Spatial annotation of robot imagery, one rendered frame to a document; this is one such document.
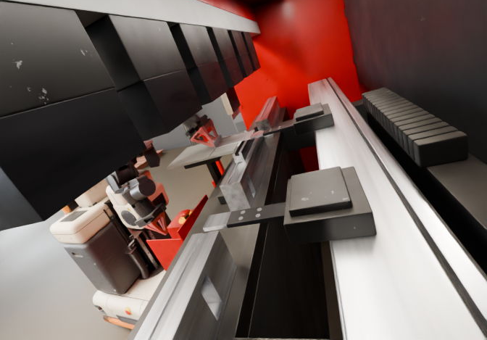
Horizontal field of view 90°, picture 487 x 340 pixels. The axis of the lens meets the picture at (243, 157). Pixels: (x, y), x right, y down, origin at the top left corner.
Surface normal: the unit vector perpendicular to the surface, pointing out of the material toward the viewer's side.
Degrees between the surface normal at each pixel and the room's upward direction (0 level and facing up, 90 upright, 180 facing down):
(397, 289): 0
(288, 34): 90
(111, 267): 90
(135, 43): 90
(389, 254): 0
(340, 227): 90
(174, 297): 0
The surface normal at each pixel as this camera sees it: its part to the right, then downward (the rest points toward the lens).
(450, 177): -0.34, -0.87
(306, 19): -0.21, 0.43
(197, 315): 0.91, -0.23
